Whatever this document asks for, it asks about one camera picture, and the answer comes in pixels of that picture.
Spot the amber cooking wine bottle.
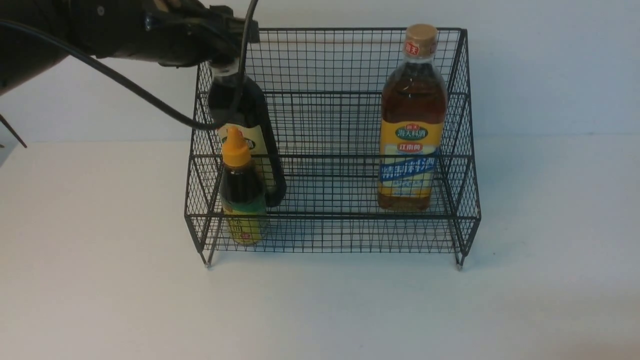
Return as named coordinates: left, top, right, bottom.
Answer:
left=377, top=23, right=448, bottom=212

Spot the dark vinegar bottle gold cap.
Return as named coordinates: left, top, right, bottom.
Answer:
left=207, top=61, right=287, bottom=208

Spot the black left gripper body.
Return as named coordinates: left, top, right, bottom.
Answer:
left=93, top=0, right=260, bottom=68

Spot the small oyster sauce bottle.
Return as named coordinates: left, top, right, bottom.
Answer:
left=219, top=126, right=266, bottom=246

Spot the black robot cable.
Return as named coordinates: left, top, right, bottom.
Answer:
left=0, top=0, right=260, bottom=132

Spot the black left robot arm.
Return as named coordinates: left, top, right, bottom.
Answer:
left=0, top=0, right=260, bottom=94

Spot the black wire mesh shelf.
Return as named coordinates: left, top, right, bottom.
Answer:
left=184, top=27, right=482, bottom=270

